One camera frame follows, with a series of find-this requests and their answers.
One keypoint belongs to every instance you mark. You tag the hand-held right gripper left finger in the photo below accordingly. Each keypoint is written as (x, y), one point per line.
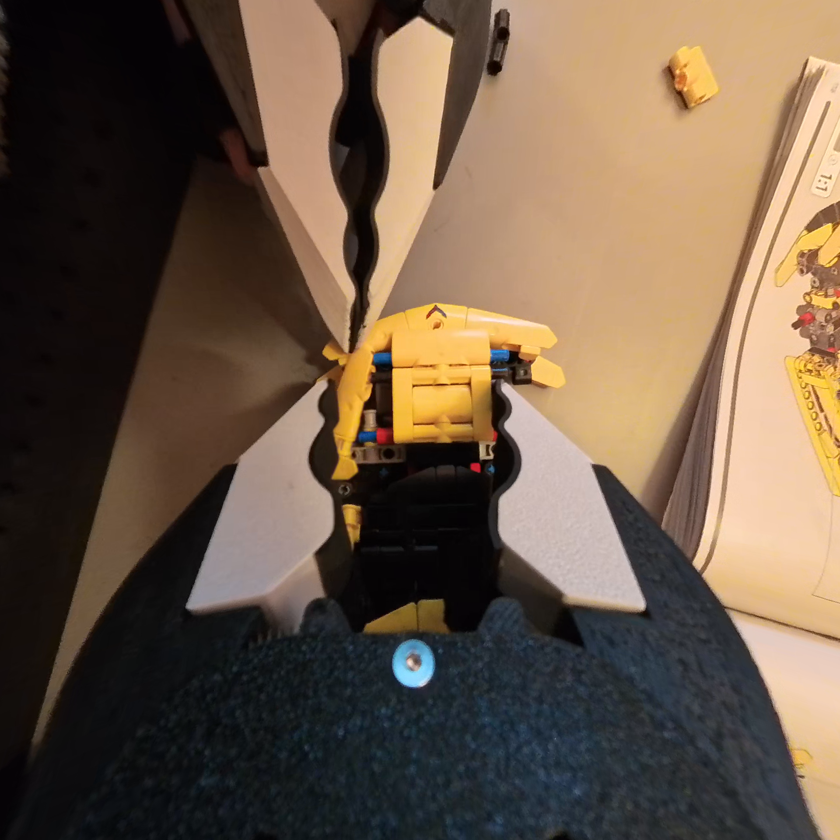
(262, 538)

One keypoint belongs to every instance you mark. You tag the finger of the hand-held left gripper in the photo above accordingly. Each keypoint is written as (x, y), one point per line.
(295, 131)
(413, 131)

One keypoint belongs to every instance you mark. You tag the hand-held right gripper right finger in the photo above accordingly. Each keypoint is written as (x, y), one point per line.
(564, 538)

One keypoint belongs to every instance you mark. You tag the yellow brick car model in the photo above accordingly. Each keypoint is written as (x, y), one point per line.
(439, 394)

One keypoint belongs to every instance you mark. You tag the grey desk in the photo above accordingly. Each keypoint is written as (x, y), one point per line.
(590, 229)

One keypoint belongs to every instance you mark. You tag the person's left hand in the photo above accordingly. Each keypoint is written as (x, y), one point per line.
(236, 152)

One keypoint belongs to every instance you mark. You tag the black connector pin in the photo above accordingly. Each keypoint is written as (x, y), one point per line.
(499, 39)

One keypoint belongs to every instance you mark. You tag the open instruction booklet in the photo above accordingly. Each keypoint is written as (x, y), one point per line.
(754, 459)

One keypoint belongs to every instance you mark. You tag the yellow brick with hole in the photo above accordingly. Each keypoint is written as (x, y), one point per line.
(694, 75)

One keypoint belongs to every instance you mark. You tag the black perforated panel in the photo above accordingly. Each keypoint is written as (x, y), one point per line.
(65, 328)

